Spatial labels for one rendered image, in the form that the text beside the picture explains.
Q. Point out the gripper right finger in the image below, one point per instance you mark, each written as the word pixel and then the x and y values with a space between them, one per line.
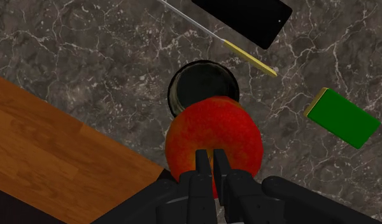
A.
pixel 240 192

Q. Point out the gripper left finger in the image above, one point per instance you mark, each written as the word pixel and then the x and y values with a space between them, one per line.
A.
pixel 199 192

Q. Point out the red apple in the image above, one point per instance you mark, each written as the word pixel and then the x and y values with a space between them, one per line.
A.
pixel 214 130

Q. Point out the black cup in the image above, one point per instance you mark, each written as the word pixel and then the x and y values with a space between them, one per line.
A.
pixel 200 83

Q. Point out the green and yellow sponge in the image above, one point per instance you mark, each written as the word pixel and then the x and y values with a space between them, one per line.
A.
pixel 344 119

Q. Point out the black tablet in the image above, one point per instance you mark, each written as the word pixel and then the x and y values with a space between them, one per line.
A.
pixel 247 18

